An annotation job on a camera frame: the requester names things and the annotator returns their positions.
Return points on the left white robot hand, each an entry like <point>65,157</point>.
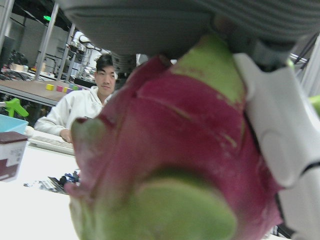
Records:
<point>140,27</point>

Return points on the pink dragon fruit green leaves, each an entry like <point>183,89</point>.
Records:
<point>180,150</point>

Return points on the magenta cube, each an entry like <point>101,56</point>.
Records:
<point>60,88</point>

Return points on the person in white hoodie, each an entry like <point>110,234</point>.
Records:
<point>75,110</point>

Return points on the brown wooden table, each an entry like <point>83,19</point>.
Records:
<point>27,91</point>

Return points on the green plastic stand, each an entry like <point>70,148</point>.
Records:
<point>16,107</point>

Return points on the white keyboard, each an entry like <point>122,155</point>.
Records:
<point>50,144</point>

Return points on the light blue plastic basin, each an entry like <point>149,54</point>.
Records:
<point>12,123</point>

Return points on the white maroon tin box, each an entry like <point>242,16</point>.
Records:
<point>11,155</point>

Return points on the grey metal post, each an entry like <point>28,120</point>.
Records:
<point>46,42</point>
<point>67,52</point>

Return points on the slanted aluminium frame bar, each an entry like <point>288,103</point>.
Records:
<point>311,65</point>

